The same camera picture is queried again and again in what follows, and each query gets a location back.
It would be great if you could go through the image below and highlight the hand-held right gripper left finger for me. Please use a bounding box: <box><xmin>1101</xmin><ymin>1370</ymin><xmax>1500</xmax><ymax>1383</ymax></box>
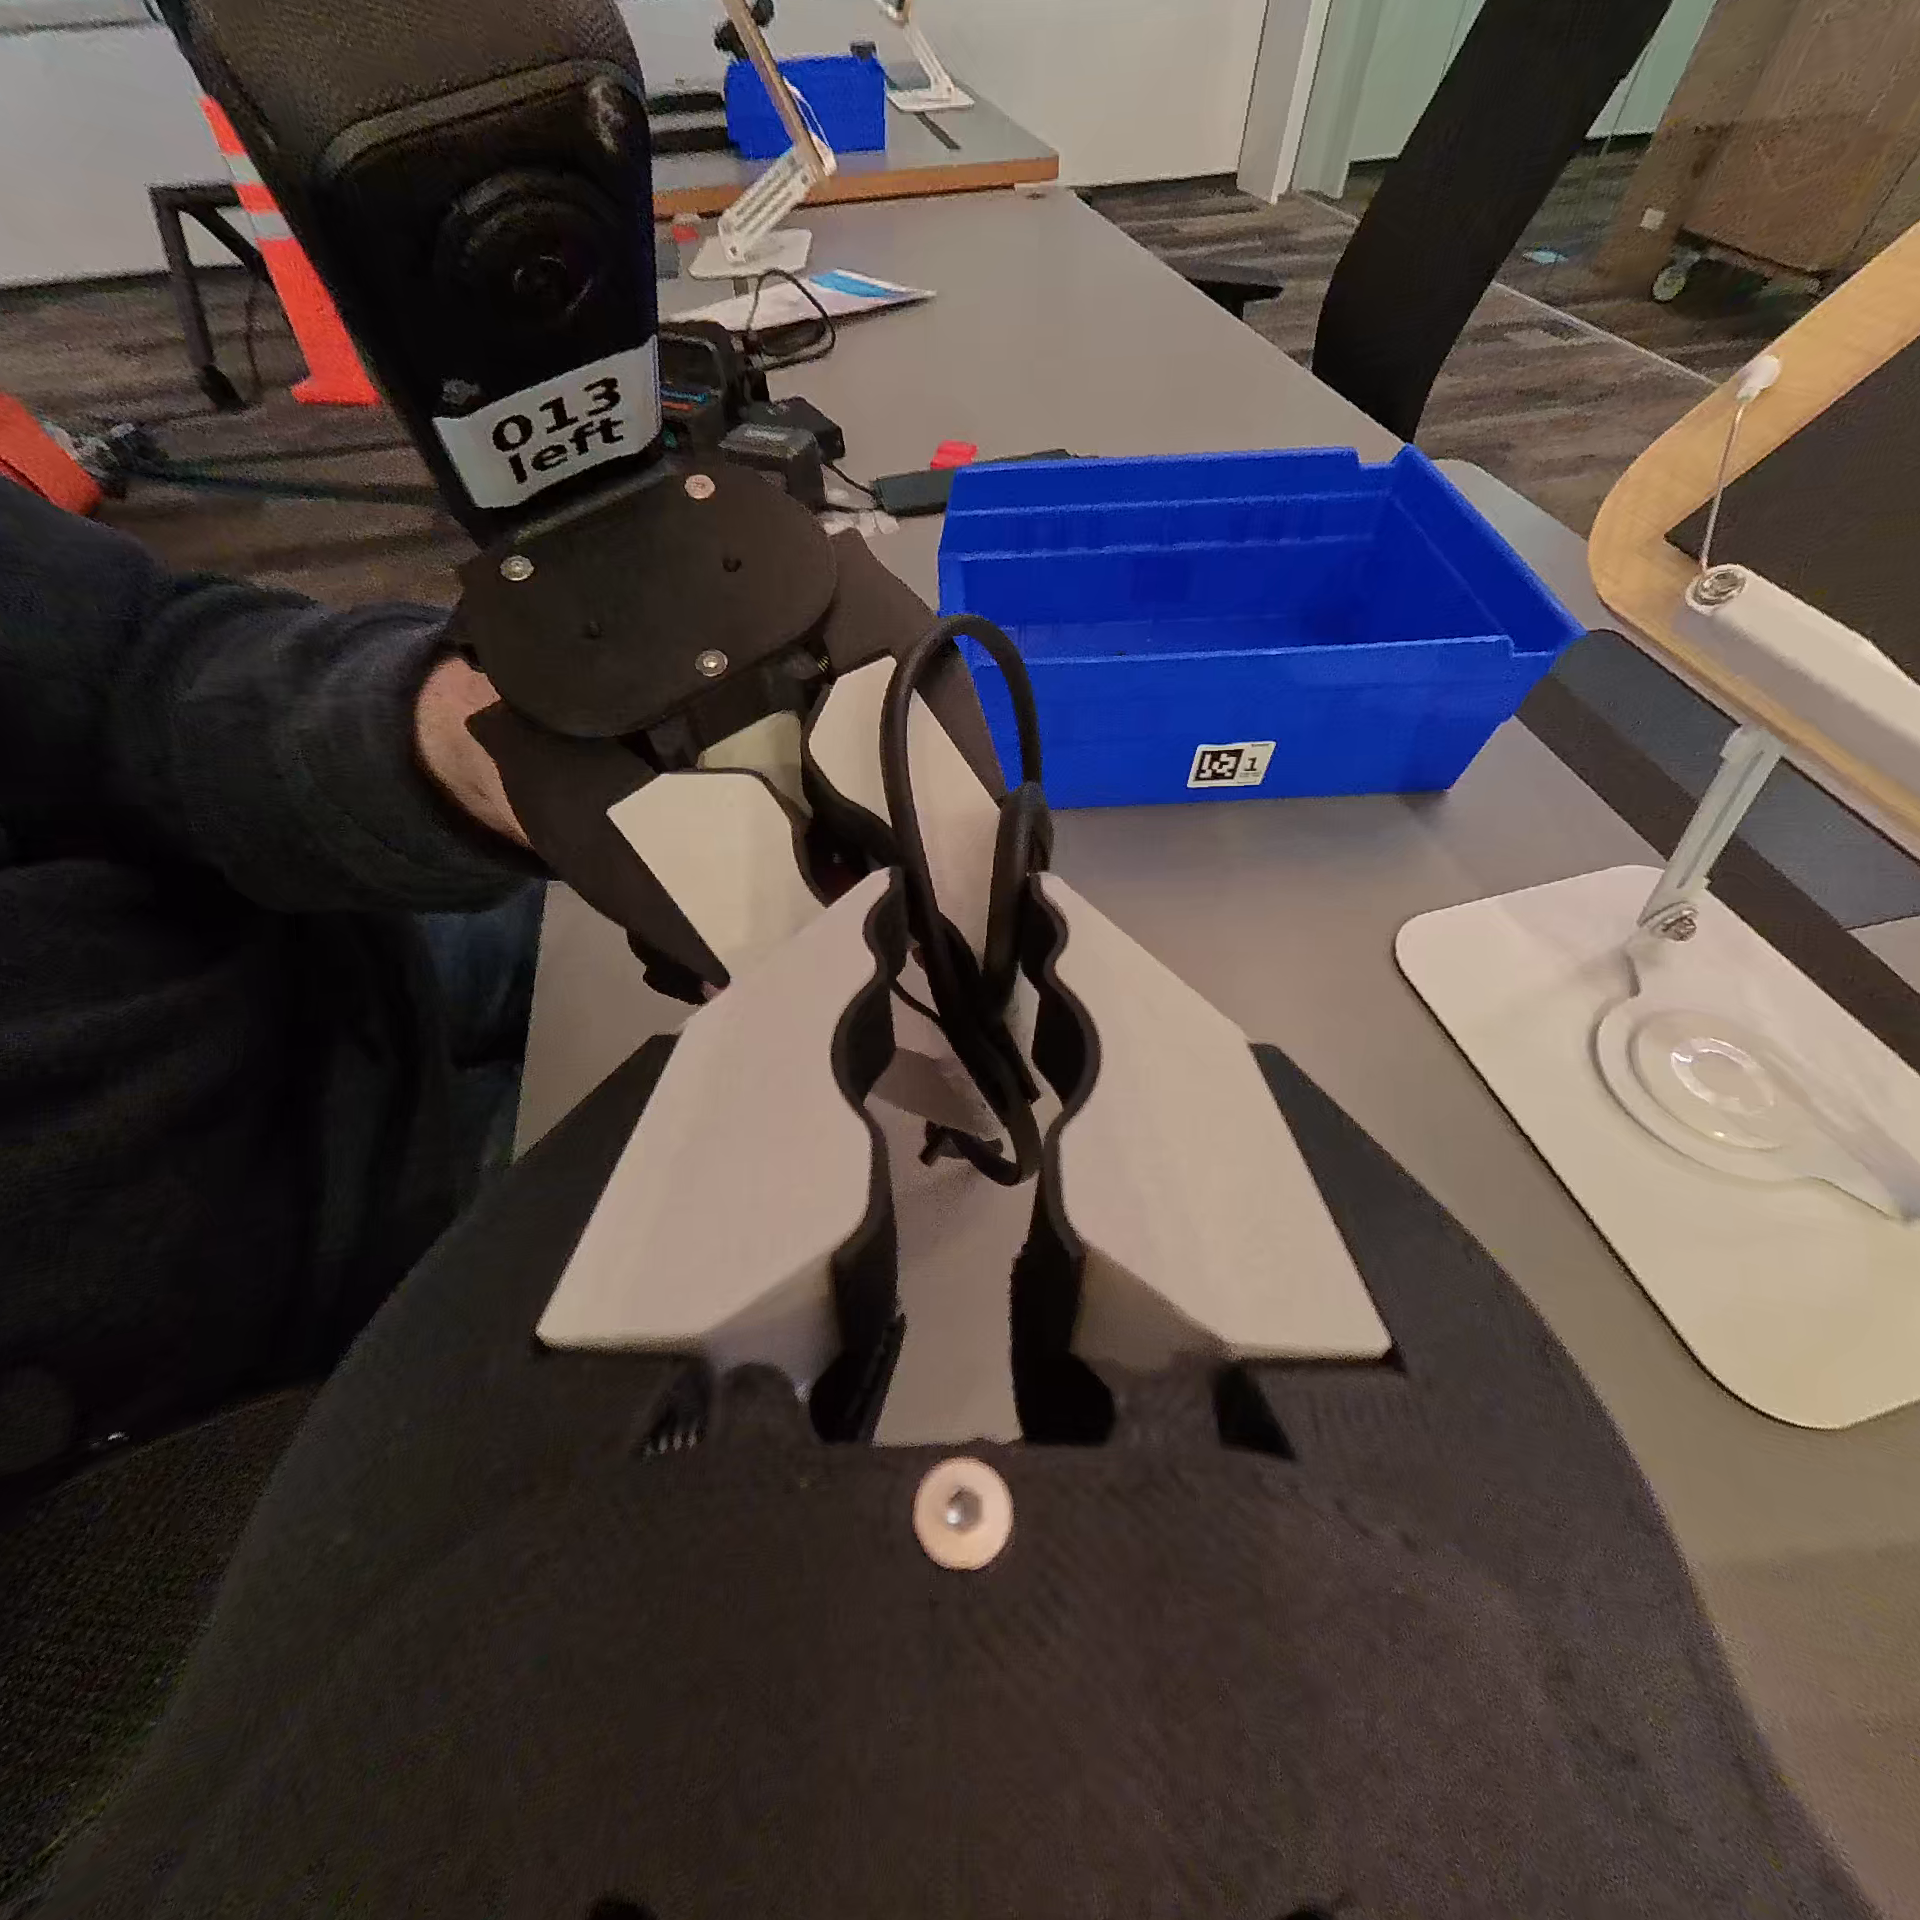
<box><xmin>532</xmin><ymin>869</ymin><xmax>914</xmax><ymax>1373</ymax></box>

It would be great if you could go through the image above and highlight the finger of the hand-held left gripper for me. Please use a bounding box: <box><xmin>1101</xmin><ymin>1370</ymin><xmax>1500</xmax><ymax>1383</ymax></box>
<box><xmin>805</xmin><ymin>652</ymin><xmax>1009</xmax><ymax>907</ymax></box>
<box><xmin>608</xmin><ymin>763</ymin><xmax>819</xmax><ymax>1010</ymax></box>

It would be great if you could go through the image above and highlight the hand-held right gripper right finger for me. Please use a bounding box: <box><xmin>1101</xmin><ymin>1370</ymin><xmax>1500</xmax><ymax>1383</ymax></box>
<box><xmin>1016</xmin><ymin>879</ymin><xmax>1400</xmax><ymax>1373</ymax></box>

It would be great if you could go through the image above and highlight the black cable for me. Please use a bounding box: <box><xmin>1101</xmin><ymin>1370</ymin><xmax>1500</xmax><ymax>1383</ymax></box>
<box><xmin>869</xmin><ymin>608</ymin><xmax>1060</xmax><ymax>1191</ymax></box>

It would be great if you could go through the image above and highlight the large blue bin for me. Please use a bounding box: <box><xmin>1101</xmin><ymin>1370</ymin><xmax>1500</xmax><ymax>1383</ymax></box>
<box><xmin>934</xmin><ymin>440</ymin><xmax>1588</xmax><ymax>818</ymax></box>

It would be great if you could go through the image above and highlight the person's left forearm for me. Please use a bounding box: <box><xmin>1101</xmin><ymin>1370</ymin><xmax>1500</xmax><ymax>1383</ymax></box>
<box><xmin>0</xmin><ymin>474</ymin><xmax>549</xmax><ymax>1417</ymax></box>

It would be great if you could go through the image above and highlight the small orange object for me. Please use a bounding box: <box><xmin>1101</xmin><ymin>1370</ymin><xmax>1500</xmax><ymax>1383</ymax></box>
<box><xmin>0</xmin><ymin>391</ymin><xmax>112</xmax><ymax>518</ymax></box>

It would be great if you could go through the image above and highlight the person's left hand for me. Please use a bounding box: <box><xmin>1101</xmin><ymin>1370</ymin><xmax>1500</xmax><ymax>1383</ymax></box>
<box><xmin>413</xmin><ymin>645</ymin><xmax>562</xmax><ymax>879</ymax></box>

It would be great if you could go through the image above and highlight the black electronic device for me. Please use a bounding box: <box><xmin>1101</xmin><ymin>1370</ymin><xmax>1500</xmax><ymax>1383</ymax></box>
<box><xmin>659</xmin><ymin>313</ymin><xmax>877</xmax><ymax>518</ymax></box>

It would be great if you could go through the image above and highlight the small blue bin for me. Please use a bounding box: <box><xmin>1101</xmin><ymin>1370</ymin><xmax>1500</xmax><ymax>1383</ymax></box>
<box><xmin>720</xmin><ymin>43</ymin><xmax>894</xmax><ymax>160</ymax></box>

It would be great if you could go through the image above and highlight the white stand base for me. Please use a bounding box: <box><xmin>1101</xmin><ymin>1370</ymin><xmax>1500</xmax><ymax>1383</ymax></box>
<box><xmin>1396</xmin><ymin>862</ymin><xmax>1920</xmax><ymax>1438</ymax></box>

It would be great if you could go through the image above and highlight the small wooden table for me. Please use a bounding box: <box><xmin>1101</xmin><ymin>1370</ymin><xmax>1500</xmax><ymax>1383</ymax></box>
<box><xmin>643</xmin><ymin>106</ymin><xmax>1065</xmax><ymax>222</ymax></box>

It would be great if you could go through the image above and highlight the black chair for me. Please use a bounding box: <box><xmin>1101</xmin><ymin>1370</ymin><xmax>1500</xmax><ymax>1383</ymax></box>
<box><xmin>1170</xmin><ymin>0</ymin><xmax>1672</xmax><ymax>451</ymax></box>

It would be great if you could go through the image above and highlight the cardboard panel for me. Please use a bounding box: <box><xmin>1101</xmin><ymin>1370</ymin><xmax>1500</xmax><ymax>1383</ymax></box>
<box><xmin>1634</xmin><ymin>0</ymin><xmax>1920</xmax><ymax>307</ymax></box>

